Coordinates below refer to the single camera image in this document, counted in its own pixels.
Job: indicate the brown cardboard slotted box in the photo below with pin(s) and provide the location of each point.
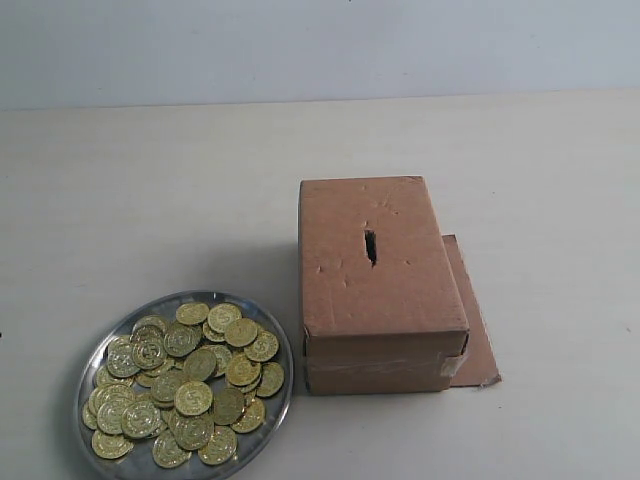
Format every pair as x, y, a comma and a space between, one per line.
387, 305

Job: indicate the gold coin right edge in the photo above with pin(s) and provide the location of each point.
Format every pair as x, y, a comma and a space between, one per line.
263, 348

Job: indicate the gold coin top right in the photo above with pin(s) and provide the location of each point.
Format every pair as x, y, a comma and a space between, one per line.
222, 315

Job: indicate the gold coin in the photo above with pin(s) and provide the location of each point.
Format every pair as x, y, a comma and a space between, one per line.
272, 380
192, 313
193, 398
167, 453
110, 447
221, 447
222, 315

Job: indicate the gold coin far right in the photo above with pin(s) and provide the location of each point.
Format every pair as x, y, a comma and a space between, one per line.
272, 380

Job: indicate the gold coin top middle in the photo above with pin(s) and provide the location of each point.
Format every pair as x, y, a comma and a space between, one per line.
192, 313

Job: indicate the round steel plate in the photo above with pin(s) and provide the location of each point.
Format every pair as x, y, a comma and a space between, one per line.
129, 383

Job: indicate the gold coin centre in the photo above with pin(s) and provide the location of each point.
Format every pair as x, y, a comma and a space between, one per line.
193, 398

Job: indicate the gold coin bottom right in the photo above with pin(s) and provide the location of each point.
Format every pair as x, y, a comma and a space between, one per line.
221, 447

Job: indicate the gold coin bottom middle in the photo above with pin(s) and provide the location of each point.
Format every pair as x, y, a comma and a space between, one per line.
167, 453

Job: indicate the gold coin bottom left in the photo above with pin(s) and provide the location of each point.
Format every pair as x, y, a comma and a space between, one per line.
110, 447

